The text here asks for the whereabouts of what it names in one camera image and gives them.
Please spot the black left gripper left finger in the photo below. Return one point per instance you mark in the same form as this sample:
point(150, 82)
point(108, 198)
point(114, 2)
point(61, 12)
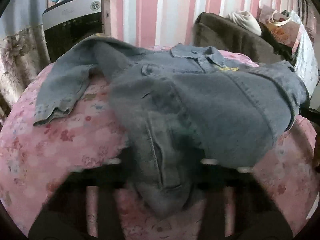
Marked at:
point(64, 215)

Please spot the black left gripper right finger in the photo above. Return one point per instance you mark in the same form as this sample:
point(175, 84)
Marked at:
point(256, 216)

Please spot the blue denim jacket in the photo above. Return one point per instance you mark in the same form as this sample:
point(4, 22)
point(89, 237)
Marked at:
point(178, 106)

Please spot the white quilted blanket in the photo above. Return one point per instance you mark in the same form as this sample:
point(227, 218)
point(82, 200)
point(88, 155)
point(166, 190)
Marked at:
point(306, 66)

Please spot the dark brown garment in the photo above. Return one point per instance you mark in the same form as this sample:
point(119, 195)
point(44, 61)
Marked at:
point(279, 48)

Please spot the pink floral bed sheet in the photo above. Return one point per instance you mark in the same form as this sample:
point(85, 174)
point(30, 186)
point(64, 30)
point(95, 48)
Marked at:
point(36, 160)

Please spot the floral paper gift bag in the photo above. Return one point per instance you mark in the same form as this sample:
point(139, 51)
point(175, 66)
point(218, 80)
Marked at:
point(283, 28)

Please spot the white folded garment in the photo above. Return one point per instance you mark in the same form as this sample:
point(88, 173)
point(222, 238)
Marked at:
point(246, 20)

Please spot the brown blanket covered furniture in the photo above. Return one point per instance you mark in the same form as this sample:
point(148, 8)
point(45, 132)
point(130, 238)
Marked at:
point(213, 30)

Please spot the striped floral curtain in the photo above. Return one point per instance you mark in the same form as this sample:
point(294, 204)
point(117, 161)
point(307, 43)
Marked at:
point(23, 49)

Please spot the grey water dispenser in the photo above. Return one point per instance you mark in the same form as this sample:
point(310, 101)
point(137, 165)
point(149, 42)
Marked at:
point(68, 22)

